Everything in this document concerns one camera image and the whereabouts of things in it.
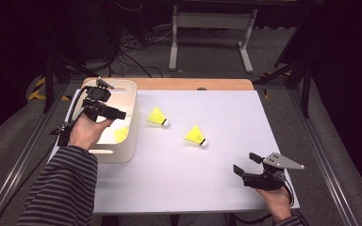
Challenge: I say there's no white storage box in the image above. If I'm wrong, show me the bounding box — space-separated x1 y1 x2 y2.
81 78 140 164

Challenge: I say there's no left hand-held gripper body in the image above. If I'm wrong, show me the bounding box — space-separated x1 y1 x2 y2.
82 76 115 122

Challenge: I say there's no aluminium floor rail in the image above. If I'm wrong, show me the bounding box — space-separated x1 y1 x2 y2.
287 89 362 226
0 78 74 226

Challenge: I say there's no person's right hand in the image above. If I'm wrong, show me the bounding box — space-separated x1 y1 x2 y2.
255 186 293 224

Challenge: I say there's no hand-held gripper cable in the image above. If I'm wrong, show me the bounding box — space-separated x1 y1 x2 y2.
281 173 296 208
50 86 91 148

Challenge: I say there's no bundle of black floor cables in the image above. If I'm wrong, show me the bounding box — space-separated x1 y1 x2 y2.
100 27 173 79

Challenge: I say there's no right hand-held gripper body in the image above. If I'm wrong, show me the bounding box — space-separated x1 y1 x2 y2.
241 152 305 192

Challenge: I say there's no right hand-held gripper cable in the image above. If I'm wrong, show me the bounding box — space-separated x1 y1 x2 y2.
281 173 296 208

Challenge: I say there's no white metal stand frame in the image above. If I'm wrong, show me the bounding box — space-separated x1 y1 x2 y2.
168 4 258 74

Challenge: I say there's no person's left hand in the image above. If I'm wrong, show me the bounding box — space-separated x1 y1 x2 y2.
69 112 116 151

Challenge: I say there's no black tripod stand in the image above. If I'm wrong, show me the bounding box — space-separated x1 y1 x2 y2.
253 12 315 119
41 46 92 114

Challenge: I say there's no yellow plastic shuttlecock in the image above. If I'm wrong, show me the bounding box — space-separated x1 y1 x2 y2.
184 124 209 149
112 126 130 143
146 106 171 128

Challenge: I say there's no left hand-held gripper cable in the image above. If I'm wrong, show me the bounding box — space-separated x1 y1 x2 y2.
50 86 91 148

